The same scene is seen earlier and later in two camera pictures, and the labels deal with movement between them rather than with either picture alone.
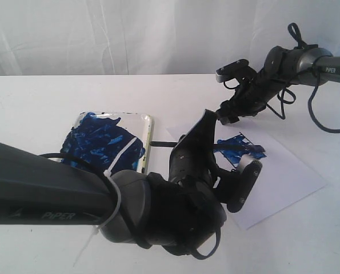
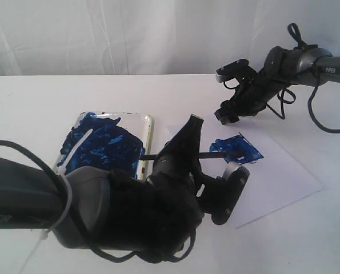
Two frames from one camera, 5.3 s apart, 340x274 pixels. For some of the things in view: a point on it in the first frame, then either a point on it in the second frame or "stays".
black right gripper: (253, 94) stays
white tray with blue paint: (111, 141) stays
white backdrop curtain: (39, 37) stays
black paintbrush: (167, 144) to (201, 155)
